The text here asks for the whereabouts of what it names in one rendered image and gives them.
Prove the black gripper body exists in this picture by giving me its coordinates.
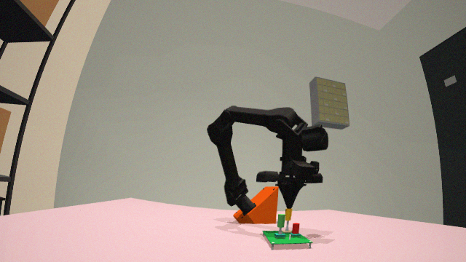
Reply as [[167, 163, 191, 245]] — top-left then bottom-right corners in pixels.
[[256, 151, 323, 184]]

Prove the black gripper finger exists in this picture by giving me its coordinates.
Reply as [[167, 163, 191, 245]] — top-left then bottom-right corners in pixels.
[[275, 183, 293, 209], [290, 184, 306, 209]]

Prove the green circuit board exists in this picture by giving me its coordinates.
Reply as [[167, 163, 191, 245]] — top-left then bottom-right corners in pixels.
[[262, 209, 313, 250]]

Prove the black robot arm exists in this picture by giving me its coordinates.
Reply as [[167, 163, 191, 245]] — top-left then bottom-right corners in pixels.
[[207, 106, 328, 216]]

